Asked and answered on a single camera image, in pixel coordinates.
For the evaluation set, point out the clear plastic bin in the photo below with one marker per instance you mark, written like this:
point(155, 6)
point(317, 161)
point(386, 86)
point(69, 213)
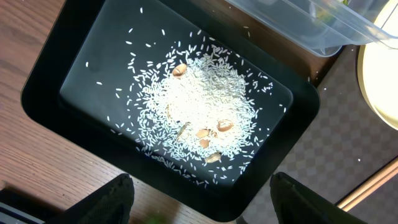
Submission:
point(322, 27)

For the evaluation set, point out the black plastic tray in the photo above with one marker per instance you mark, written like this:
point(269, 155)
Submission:
point(82, 87)

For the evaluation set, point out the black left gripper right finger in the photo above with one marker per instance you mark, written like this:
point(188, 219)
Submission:
point(295, 203)

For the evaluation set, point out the wooden chopstick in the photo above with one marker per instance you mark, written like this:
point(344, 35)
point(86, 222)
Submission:
point(369, 186)

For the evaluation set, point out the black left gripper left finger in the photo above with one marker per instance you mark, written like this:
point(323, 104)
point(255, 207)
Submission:
point(110, 204)

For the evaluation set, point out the pile of white rice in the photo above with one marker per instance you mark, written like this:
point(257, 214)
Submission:
point(189, 101)

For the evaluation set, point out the yellow plate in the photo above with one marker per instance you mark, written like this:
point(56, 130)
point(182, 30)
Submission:
point(377, 68)

